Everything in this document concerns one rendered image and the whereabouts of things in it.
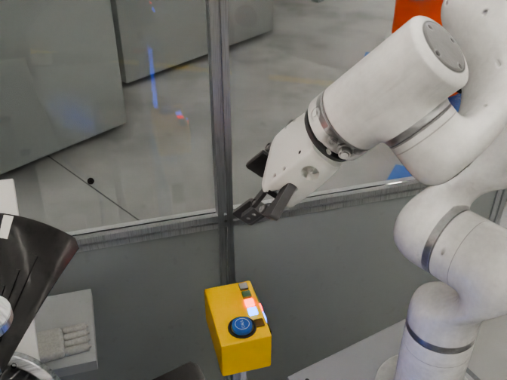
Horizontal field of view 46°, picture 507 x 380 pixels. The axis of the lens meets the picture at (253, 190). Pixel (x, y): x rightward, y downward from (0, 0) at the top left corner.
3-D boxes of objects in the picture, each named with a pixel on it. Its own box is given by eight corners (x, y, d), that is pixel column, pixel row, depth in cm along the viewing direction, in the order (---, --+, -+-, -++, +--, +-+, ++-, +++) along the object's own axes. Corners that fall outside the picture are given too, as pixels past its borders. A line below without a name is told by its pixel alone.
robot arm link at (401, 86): (391, 139, 70) (342, 76, 70) (487, 75, 61) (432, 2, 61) (364, 168, 64) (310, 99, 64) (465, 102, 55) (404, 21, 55)
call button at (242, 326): (229, 323, 117) (229, 317, 116) (249, 320, 118) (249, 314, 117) (235, 339, 114) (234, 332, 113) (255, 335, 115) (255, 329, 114)
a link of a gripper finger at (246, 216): (279, 220, 72) (247, 241, 77) (284, 200, 74) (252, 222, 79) (258, 206, 71) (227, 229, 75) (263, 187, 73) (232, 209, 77)
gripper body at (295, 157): (357, 176, 67) (293, 217, 74) (364, 115, 73) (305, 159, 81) (306, 140, 64) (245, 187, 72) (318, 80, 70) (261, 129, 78)
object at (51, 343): (23, 341, 140) (21, 335, 139) (88, 325, 144) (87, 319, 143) (24, 369, 133) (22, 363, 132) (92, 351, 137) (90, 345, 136)
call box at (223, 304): (205, 323, 130) (203, 287, 124) (250, 314, 132) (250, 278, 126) (222, 382, 118) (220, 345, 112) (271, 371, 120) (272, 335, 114)
